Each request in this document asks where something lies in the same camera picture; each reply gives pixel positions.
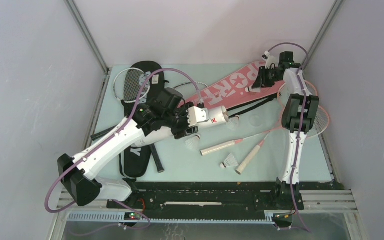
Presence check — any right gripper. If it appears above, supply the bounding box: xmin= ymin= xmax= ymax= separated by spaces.
xmin=252 ymin=66 xmax=282 ymax=89

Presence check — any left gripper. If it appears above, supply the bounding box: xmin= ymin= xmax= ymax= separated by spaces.
xmin=163 ymin=101 xmax=199 ymax=139

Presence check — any shuttlecock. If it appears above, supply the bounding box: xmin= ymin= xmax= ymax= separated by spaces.
xmin=219 ymin=153 xmax=239 ymax=169
xmin=245 ymin=86 xmax=262 ymax=93
xmin=226 ymin=115 xmax=240 ymax=131
xmin=185 ymin=134 xmax=201 ymax=151

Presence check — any white shuttlecock tube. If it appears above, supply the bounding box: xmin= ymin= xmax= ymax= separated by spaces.
xmin=200 ymin=106 xmax=229 ymax=128

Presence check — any clear tube lid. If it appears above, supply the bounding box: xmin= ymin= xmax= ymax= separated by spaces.
xmin=249 ymin=115 xmax=264 ymax=128

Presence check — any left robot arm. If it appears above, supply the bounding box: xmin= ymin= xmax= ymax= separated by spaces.
xmin=57 ymin=88 xmax=210 ymax=208

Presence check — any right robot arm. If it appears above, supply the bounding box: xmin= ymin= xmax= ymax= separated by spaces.
xmin=252 ymin=51 xmax=320 ymax=210

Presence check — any pink racket upper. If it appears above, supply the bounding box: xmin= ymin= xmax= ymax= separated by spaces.
xmin=200 ymin=80 xmax=330 ymax=156

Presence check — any pink sport racket bag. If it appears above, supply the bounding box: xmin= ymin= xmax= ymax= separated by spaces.
xmin=200 ymin=60 xmax=285 ymax=110

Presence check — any white racket under pink bag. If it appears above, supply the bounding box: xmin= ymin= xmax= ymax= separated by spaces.
xmin=90 ymin=82 xmax=209 ymax=141

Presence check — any black racket bag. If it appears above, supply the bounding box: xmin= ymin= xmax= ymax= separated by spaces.
xmin=119 ymin=60 xmax=166 ymax=180

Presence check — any pink racket lower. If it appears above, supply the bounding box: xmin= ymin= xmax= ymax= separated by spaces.
xmin=235 ymin=106 xmax=330 ymax=178

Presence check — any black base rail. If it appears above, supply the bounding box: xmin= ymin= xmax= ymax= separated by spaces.
xmin=123 ymin=181 xmax=294 ymax=221

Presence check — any left aluminium frame post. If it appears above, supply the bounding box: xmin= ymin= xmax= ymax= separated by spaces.
xmin=64 ymin=0 xmax=111 ymax=148

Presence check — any aluminium frame post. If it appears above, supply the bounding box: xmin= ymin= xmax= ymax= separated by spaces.
xmin=303 ymin=0 xmax=346 ymax=69
xmin=64 ymin=0 xmax=111 ymax=148

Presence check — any right aluminium frame post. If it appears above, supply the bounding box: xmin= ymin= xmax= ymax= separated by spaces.
xmin=303 ymin=0 xmax=346 ymax=69

